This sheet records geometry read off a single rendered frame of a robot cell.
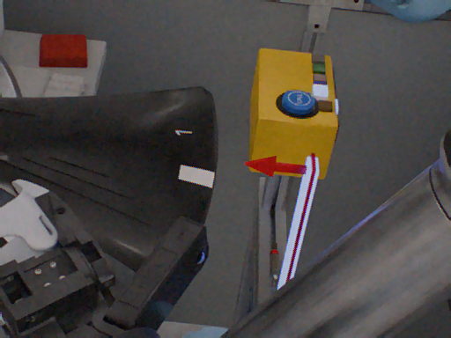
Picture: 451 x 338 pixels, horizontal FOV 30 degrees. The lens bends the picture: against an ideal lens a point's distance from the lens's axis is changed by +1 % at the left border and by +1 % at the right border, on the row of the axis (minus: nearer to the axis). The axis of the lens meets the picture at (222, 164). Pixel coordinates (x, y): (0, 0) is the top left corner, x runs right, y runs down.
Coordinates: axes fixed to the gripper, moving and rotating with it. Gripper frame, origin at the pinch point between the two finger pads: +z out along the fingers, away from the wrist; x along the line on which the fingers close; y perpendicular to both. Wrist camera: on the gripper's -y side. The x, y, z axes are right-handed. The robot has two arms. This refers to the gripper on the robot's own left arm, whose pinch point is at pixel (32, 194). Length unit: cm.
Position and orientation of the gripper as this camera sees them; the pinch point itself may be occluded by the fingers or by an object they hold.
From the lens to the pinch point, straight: 73.8
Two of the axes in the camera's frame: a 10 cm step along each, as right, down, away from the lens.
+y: -8.2, 3.8, -4.2
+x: -0.2, 7.2, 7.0
